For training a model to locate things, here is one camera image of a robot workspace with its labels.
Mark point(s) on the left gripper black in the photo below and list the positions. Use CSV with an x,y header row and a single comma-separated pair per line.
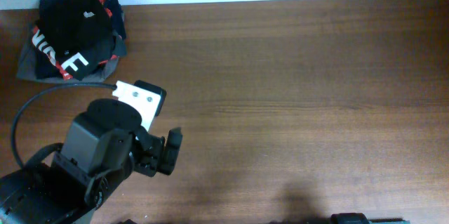
x,y
153,160

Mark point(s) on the black t-shirt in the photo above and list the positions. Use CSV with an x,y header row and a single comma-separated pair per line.
x,y
70,26

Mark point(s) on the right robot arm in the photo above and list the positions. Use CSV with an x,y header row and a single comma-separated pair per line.
x,y
360,218

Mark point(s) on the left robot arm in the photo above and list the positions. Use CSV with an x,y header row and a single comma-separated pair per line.
x,y
68,182

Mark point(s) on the black Nike folded shirt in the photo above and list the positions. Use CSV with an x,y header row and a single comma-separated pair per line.
x,y
78,64

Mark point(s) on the navy folded shirt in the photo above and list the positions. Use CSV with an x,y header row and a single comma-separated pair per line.
x,y
43,69

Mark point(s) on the grey folded shirt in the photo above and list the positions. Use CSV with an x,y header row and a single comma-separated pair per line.
x,y
27,64

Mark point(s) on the red folded shirt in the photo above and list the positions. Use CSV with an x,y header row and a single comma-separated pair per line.
x,y
105,6

